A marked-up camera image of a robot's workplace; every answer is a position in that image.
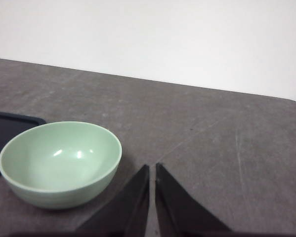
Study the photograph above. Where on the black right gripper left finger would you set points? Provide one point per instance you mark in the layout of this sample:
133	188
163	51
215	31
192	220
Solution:
126	213

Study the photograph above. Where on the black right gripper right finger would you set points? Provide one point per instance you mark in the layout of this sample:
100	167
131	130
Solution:
180	214

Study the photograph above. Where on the light green bowl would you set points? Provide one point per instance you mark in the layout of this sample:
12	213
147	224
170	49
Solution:
59	164

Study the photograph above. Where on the dark rectangular tray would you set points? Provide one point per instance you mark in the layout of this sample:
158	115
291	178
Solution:
12	125

